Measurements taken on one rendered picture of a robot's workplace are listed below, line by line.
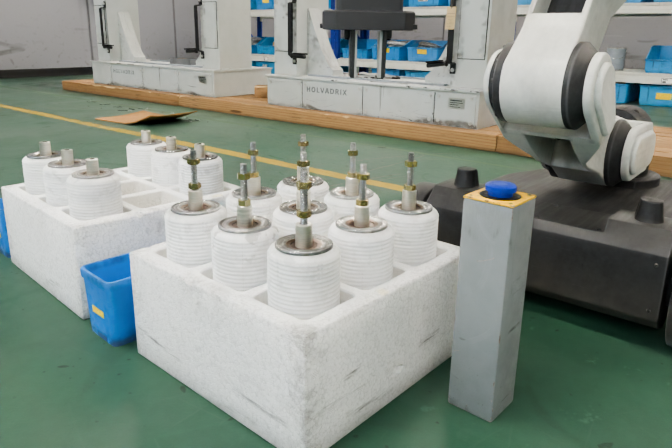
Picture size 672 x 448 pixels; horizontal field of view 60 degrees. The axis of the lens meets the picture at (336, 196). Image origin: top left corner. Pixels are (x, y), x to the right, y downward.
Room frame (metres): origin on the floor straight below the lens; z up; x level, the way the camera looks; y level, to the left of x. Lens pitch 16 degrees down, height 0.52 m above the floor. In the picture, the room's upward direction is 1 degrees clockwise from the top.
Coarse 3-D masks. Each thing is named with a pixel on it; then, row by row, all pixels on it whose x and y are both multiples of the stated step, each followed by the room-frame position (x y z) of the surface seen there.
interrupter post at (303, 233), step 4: (296, 224) 0.70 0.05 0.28; (300, 224) 0.70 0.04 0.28; (308, 224) 0.70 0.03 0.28; (312, 224) 0.70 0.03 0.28; (296, 228) 0.70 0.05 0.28; (300, 228) 0.69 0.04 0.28; (304, 228) 0.69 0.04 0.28; (308, 228) 0.70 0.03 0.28; (312, 228) 0.70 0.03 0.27; (296, 232) 0.70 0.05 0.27; (300, 232) 0.69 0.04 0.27; (304, 232) 0.69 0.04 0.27; (308, 232) 0.70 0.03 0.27; (312, 232) 0.71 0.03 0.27; (296, 236) 0.70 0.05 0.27; (300, 236) 0.69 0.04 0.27; (304, 236) 0.69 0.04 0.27; (308, 236) 0.70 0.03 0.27; (296, 240) 0.70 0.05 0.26; (300, 240) 0.69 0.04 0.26; (304, 240) 0.69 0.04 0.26; (308, 240) 0.70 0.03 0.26; (296, 244) 0.70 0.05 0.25; (300, 244) 0.69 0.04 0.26; (304, 244) 0.69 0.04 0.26; (308, 244) 0.70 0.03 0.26; (304, 248) 0.69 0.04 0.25
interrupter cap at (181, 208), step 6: (174, 204) 0.87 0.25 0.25; (180, 204) 0.87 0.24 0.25; (186, 204) 0.87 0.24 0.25; (204, 204) 0.88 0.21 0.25; (210, 204) 0.87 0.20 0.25; (216, 204) 0.87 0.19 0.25; (174, 210) 0.84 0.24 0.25; (180, 210) 0.84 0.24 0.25; (186, 210) 0.84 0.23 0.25; (192, 210) 0.85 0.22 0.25; (198, 210) 0.85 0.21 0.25; (204, 210) 0.84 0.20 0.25; (210, 210) 0.84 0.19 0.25; (216, 210) 0.85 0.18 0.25
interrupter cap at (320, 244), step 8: (280, 240) 0.71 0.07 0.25; (288, 240) 0.72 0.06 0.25; (312, 240) 0.72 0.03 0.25; (320, 240) 0.72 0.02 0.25; (328, 240) 0.72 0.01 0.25; (280, 248) 0.68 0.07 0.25; (288, 248) 0.68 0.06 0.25; (296, 248) 0.69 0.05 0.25; (312, 248) 0.69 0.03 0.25; (320, 248) 0.69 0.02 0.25; (328, 248) 0.69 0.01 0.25
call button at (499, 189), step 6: (486, 186) 0.73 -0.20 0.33; (492, 186) 0.72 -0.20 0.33; (498, 186) 0.72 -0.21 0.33; (504, 186) 0.72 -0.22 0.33; (510, 186) 0.72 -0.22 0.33; (516, 186) 0.73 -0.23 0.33; (492, 192) 0.73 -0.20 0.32; (498, 192) 0.72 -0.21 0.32; (504, 192) 0.72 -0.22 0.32; (510, 192) 0.72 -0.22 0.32
